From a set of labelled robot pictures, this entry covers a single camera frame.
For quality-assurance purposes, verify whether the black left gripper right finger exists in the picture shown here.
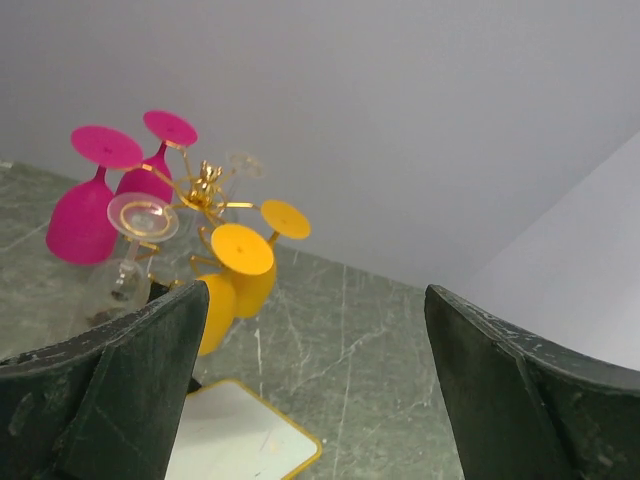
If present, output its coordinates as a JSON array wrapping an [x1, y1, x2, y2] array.
[[424, 285, 639, 479]]

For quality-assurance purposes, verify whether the magenta wine glass front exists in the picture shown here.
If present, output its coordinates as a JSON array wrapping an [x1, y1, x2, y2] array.
[[45, 125, 143, 266]]

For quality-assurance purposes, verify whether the clear wine glass rear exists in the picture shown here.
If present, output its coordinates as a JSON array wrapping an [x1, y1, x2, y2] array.
[[196, 152, 264, 225]]

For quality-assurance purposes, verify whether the magenta wine glass rear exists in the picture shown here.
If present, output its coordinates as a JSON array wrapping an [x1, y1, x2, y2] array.
[[115, 110, 198, 203]]

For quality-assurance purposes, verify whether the yellow wine glass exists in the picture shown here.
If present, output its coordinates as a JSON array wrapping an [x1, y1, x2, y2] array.
[[198, 223, 276, 356], [228, 199, 311, 318]]

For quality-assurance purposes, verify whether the magenta wine glass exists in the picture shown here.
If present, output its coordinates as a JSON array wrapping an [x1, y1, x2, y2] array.
[[115, 110, 198, 203], [45, 125, 143, 266]]

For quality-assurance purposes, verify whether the clear wine glass front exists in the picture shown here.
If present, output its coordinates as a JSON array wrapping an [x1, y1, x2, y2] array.
[[79, 192, 179, 327]]

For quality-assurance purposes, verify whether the yellow wine glass front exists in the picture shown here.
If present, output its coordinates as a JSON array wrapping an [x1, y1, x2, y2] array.
[[198, 223, 276, 356]]

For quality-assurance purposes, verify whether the clear wine glass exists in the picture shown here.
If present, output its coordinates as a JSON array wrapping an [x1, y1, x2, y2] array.
[[79, 192, 179, 327], [196, 152, 264, 225]]

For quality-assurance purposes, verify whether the gold wire glass rack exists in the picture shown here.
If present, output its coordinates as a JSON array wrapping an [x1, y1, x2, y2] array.
[[118, 142, 257, 294]]

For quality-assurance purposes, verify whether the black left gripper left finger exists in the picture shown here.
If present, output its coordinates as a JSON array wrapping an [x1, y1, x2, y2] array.
[[1, 281, 209, 479]]

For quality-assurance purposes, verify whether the white gold-framed tray stand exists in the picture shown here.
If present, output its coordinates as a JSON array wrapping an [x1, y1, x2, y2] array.
[[165, 379, 322, 480]]

